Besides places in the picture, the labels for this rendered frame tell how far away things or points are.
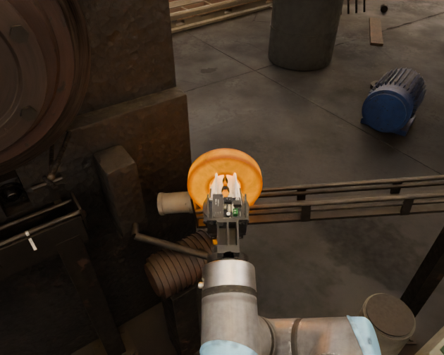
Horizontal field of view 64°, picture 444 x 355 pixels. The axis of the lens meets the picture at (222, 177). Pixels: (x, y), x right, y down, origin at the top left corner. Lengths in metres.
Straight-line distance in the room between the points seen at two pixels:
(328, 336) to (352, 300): 1.01
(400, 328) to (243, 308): 0.50
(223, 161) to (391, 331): 0.56
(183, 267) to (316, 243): 0.90
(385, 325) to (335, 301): 0.64
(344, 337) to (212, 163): 0.38
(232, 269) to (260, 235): 1.17
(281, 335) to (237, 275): 0.13
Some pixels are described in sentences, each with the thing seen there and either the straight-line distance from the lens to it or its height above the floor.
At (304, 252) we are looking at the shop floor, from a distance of 1.71.
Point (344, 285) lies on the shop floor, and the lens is 1.66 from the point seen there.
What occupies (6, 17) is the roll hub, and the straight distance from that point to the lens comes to 0.61.
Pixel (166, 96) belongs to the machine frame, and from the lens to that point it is 0.98.
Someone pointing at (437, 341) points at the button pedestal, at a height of 0.61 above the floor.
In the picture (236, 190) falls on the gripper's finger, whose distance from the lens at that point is 0.69.
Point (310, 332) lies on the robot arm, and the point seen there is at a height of 0.77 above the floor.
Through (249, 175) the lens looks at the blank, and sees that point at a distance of 0.73.
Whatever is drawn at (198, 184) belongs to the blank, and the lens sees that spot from 0.74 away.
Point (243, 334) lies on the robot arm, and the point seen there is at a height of 0.82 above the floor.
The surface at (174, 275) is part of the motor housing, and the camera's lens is 0.99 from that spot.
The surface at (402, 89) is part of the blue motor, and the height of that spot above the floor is 0.32.
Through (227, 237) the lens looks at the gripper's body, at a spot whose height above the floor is 0.87.
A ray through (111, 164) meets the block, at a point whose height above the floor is 0.80.
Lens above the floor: 1.33
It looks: 41 degrees down
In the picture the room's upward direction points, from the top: straight up
